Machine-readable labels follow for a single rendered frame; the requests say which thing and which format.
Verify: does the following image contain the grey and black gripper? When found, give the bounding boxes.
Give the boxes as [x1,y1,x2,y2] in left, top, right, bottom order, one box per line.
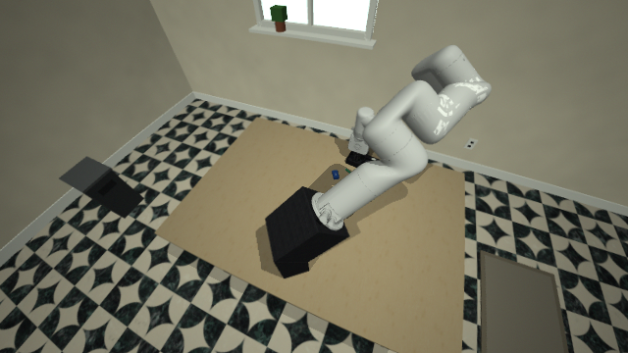
[347,133,370,161]

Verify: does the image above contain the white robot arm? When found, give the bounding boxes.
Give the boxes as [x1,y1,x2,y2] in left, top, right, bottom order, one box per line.
[312,45,492,230]

